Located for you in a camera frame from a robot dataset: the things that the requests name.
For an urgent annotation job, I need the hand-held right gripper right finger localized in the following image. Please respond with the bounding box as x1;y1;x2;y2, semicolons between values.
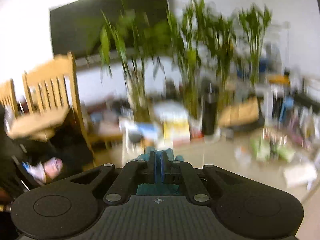
160;151;250;205

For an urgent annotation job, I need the bamboo plant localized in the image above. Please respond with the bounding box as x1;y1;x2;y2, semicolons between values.
235;4;273;85

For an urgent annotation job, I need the pink printed bag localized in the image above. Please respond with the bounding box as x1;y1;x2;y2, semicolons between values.
24;157;63;183

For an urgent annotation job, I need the yellow medicine box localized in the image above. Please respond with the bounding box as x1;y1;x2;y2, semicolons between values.
162;110;191;143

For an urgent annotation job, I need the black cloth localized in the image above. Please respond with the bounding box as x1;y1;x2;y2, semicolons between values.
0;130;93;193

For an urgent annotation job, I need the black television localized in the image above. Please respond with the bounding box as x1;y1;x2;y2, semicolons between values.
49;0;173;60

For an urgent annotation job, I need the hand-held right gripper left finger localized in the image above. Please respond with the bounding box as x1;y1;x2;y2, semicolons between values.
69;151;158;205

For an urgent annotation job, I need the white flat box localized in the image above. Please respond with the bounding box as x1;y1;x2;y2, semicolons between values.
284;161;318;188

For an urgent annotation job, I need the white plastic bag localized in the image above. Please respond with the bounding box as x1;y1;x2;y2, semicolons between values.
154;101;185;120

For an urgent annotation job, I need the teal bath pouf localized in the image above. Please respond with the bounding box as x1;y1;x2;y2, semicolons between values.
131;147;180;196

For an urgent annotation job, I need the black thermos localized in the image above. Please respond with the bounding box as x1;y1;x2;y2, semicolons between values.
201;80;220;135

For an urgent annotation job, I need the wooden chair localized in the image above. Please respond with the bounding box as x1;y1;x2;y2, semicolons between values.
10;52;94;160
0;79;19;120

